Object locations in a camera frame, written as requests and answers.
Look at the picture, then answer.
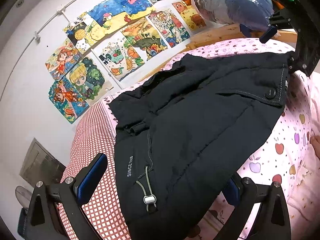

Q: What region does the blond child drawing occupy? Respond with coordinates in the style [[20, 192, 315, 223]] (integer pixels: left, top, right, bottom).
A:
[[65, 56, 113, 106]]

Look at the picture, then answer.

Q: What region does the plastic bag of clothes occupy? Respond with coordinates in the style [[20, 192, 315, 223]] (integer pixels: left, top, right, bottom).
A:
[[193, 0, 275, 31]]

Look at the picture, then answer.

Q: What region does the pineapple and dots drawing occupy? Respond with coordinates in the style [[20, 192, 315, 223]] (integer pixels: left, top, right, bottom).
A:
[[63, 12, 106, 51]]

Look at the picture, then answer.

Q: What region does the blue sea fish drawing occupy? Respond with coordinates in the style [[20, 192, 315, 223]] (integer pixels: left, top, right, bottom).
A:
[[87, 1, 131, 28]]

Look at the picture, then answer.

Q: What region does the town buildings drawing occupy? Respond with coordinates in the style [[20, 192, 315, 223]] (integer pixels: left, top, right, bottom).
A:
[[147, 7, 192, 48]]

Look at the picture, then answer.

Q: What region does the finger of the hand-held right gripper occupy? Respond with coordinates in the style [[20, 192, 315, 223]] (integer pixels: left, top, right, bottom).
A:
[[239, 23, 258, 35], [259, 10, 288, 44]]

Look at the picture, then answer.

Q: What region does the landscape turtle drawing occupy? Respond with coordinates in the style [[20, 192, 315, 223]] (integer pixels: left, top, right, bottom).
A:
[[120, 17, 169, 61]]

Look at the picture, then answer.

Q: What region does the black padded jacket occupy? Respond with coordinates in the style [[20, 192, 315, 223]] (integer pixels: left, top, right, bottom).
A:
[[109, 51, 296, 240]]

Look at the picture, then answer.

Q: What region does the wooden bed frame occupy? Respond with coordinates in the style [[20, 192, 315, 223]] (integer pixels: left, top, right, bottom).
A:
[[186, 22, 298, 51]]

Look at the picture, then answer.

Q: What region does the orange-haired girl drawing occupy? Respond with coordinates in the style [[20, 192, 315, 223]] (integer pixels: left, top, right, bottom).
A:
[[44, 38, 83, 81]]

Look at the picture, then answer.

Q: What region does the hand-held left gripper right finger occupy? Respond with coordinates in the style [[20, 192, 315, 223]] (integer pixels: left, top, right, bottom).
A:
[[214, 176, 292, 240]]

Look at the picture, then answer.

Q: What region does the blue sea pink blob drawing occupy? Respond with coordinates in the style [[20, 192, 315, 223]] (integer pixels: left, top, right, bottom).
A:
[[111, 0, 155, 21]]

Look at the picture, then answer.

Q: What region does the turtles and cup drawing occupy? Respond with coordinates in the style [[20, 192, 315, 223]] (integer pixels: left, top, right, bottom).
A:
[[91, 31, 145, 81]]

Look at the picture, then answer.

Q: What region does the pink apple-print quilt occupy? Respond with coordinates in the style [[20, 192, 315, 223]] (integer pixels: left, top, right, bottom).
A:
[[101, 37, 320, 240]]

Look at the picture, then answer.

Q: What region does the grey wall panel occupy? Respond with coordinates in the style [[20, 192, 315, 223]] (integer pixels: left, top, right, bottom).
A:
[[19, 137, 67, 188]]

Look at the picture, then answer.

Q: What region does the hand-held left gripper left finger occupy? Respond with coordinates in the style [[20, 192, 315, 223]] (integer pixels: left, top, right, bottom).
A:
[[25, 152, 108, 240]]

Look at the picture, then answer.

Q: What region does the brown bears drawing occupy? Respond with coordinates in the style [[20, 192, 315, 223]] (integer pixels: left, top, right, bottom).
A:
[[171, 0, 207, 32]]

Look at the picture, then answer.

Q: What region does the swinging girl drawing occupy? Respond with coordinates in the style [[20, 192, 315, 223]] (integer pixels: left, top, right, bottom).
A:
[[48, 76, 90, 125]]

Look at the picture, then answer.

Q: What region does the red checked bedsheet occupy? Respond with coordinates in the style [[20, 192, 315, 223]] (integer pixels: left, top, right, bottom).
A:
[[59, 102, 131, 240]]

